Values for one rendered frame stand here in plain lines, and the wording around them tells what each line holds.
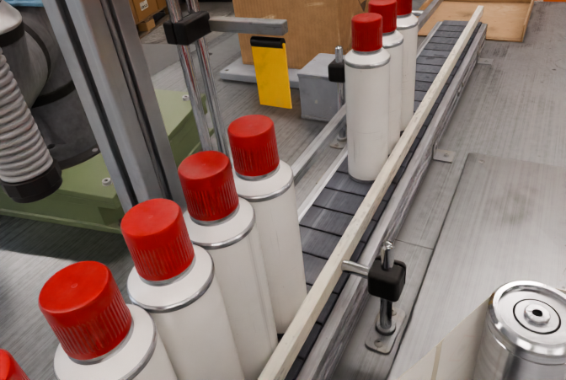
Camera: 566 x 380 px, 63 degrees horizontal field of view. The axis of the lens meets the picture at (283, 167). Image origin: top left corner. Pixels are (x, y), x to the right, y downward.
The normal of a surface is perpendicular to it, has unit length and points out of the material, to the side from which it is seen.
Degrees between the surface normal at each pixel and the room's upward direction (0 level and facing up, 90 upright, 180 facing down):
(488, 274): 0
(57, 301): 2
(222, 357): 90
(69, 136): 76
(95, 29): 90
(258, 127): 2
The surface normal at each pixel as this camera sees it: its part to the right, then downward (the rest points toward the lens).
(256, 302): 0.68, 0.35
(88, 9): 0.88, 0.18
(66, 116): 0.70, 0.09
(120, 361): 0.37, -0.38
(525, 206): -0.11, -0.82
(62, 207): -0.31, 0.56
